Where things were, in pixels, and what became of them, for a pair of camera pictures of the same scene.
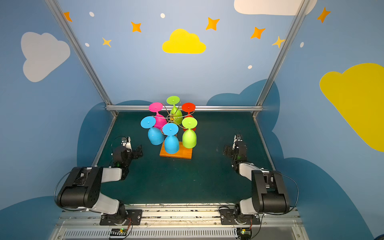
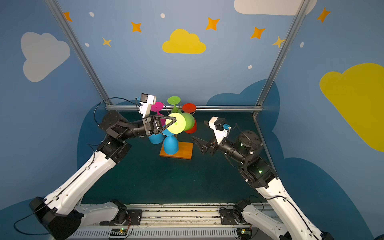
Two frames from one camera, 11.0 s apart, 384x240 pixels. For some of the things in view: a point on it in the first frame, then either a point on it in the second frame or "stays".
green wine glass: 189,136 → 178,127
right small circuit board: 244,233 stays
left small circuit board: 118,232 stays
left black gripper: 135,152 → 151,125
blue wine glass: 171,143 stays
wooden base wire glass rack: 184,153 stays
